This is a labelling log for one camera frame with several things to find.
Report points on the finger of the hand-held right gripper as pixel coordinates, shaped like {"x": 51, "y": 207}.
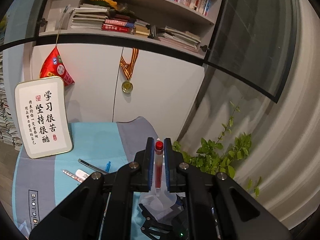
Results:
{"x": 152, "y": 227}

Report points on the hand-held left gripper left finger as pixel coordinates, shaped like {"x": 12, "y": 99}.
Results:
{"x": 149, "y": 165}

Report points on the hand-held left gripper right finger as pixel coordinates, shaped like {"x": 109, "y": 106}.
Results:
{"x": 167, "y": 165}

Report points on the red cap gel pen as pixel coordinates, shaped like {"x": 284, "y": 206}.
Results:
{"x": 159, "y": 170}

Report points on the translucent pen holder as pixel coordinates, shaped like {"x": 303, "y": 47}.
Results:
{"x": 155, "y": 202}

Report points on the blue pen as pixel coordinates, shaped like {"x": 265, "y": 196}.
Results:
{"x": 108, "y": 167}

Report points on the grey utility knife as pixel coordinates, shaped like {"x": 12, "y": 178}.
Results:
{"x": 87, "y": 163}

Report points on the white eraser with purple end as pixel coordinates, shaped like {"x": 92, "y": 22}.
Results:
{"x": 80, "y": 173}

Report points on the green leafy plant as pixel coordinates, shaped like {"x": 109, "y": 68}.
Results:
{"x": 212, "y": 155}

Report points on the blue grey printed tablecloth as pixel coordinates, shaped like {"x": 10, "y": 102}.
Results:
{"x": 95, "y": 140}

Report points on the white cabinet door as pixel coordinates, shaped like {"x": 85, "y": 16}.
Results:
{"x": 162, "y": 92}
{"x": 82, "y": 80}

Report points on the gold medal with striped ribbon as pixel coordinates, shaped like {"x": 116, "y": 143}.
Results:
{"x": 127, "y": 86}

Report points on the framed calligraphy sign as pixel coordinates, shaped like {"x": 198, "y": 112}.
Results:
{"x": 42, "y": 120}

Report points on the pile of thin workbooks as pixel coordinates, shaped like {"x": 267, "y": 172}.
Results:
{"x": 180, "y": 38}

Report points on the red hanging pouch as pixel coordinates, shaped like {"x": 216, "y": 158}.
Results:
{"x": 53, "y": 65}

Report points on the red thick dictionary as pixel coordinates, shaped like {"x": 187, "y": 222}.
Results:
{"x": 117, "y": 28}

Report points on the tall pile of papers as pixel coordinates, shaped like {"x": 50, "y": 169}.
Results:
{"x": 7, "y": 130}

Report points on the glass cabinet door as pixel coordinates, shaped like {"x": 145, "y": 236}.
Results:
{"x": 250, "y": 42}
{"x": 25, "y": 17}

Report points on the stack of grey booklets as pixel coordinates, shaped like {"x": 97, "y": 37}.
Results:
{"x": 87, "y": 17}

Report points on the yellow green garland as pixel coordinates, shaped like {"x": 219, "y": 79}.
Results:
{"x": 105, "y": 2}

